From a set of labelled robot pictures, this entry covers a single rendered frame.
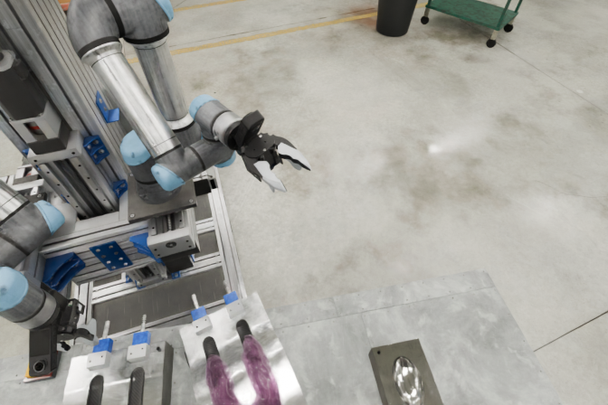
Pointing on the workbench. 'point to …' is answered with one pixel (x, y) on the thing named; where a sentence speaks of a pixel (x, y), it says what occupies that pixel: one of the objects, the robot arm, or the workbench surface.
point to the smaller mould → (403, 374)
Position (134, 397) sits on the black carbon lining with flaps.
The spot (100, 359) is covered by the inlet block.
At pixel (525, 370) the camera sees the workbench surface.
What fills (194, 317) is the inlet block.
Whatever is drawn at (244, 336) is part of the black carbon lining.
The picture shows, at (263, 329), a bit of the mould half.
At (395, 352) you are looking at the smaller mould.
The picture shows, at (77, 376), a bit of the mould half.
